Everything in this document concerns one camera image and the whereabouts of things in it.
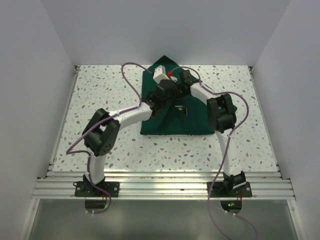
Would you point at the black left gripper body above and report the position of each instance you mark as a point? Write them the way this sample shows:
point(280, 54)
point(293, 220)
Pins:
point(175, 93)

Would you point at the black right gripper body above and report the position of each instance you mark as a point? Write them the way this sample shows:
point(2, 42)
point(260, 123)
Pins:
point(185, 94)

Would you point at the stainless steel tray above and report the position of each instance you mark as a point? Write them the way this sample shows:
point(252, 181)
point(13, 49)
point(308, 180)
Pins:
point(181, 111)

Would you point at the green surgical cloth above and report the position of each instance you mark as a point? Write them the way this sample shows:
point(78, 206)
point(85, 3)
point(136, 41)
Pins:
point(167, 122)

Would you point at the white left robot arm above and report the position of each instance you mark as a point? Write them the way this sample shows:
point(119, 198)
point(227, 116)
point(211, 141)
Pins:
point(102, 130)

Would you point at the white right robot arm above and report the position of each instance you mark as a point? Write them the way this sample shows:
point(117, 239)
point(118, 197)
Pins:
point(221, 116)

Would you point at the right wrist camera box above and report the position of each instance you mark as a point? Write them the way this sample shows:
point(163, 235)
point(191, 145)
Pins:
point(174, 79)

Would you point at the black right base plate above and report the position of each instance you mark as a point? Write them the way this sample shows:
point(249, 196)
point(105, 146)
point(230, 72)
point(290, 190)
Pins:
point(219, 191)

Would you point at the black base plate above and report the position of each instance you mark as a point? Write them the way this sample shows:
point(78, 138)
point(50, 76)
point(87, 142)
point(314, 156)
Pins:
point(86, 190)
point(219, 191)

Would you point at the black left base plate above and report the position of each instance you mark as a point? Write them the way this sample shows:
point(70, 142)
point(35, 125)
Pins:
point(86, 190)

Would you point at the aluminium rail frame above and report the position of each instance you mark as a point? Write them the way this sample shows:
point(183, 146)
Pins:
point(163, 179)

